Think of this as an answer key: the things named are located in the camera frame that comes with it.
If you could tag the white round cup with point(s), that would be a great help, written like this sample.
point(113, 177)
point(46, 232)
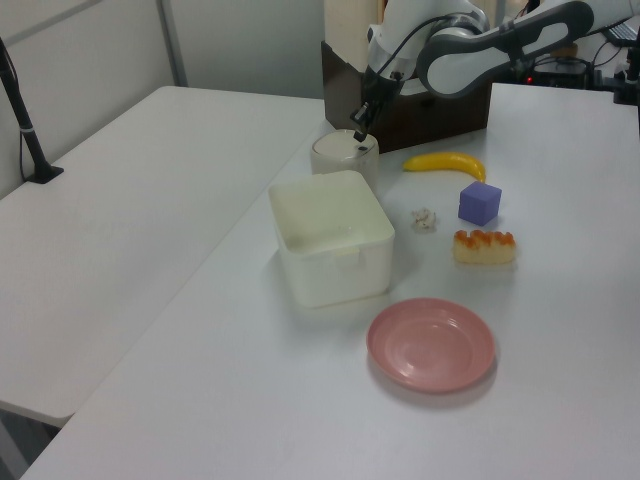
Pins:
point(335, 152)

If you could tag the black camera stand pole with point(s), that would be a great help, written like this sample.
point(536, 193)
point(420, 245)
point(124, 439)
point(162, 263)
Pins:
point(30, 140)

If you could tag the cream plastic storage box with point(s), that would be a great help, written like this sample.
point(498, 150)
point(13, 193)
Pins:
point(345, 30)

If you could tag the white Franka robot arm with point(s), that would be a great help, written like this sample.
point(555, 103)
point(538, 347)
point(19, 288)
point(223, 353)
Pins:
point(465, 55)

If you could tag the open laptop computer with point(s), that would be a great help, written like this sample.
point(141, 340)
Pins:
point(625, 32)

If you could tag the black electronics box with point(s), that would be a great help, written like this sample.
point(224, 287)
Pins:
point(560, 72)

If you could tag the purple cube block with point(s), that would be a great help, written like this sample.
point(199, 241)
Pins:
point(477, 205)

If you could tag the crumpled white paper ball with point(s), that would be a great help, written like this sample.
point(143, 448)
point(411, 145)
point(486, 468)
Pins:
point(424, 221)

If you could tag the white square plastic bin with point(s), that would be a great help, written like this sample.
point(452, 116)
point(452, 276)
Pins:
point(335, 240)

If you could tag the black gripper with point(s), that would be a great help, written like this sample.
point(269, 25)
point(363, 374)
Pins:
point(376, 97)

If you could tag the pink plastic plate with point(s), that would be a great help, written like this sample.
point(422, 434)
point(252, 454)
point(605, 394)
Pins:
point(430, 345)

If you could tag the toy bread with orange topping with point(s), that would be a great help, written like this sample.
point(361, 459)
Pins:
point(482, 249)

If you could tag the dark brown wooden drawer box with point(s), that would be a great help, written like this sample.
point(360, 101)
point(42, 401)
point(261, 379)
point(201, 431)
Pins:
point(440, 120)

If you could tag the black clamp stand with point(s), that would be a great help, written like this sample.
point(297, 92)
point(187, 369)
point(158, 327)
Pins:
point(627, 82)

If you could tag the yellow toy banana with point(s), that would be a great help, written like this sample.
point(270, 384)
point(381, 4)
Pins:
point(445, 161)

